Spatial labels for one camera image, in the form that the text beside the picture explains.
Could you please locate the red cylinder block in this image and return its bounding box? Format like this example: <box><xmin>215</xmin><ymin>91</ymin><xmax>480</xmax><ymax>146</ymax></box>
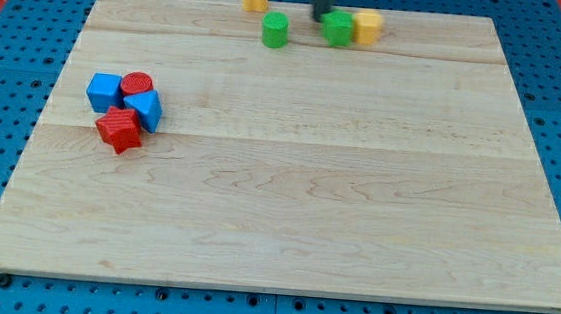
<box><xmin>120</xmin><ymin>71</ymin><xmax>154</xmax><ymax>97</ymax></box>

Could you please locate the yellow hexagon block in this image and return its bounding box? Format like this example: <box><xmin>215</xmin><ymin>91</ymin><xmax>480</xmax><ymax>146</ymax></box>
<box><xmin>353</xmin><ymin>8</ymin><xmax>385</xmax><ymax>46</ymax></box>

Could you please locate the red star block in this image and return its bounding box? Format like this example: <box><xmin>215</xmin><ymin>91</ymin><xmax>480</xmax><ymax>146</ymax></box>
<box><xmin>95</xmin><ymin>106</ymin><xmax>142</xmax><ymax>154</ymax></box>

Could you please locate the light wooden board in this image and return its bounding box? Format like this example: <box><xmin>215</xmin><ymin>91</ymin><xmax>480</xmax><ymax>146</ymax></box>
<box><xmin>0</xmin><ymin>0</ymin><xmax>561</xmax><ymax>313</ymax></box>

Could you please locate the green star block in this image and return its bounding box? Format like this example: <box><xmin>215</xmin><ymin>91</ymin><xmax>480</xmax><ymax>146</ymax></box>
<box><xmin>321</xmin><ymin>9</ymin><xmax>354</xmax><ymax>47</ymax></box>

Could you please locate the blue triangle block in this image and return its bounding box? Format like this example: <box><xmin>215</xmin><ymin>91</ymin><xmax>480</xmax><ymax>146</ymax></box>
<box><xmin>123</xmin><ymin>90</ymin><xmax>163</xmax><ymax>133</ymax></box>

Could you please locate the green cylinder block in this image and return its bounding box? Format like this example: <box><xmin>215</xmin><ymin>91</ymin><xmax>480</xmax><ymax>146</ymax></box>
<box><xmin>261</xmin><ymin>12</ymin><xmax>289</xmax><ymax>49</ymax></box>

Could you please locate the blue cube block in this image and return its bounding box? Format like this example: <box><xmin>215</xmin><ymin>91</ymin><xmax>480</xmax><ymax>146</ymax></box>
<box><xmin>86</xmin><ymin>72</ymin><xmax>124</xmax><ymax>113</ymax></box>

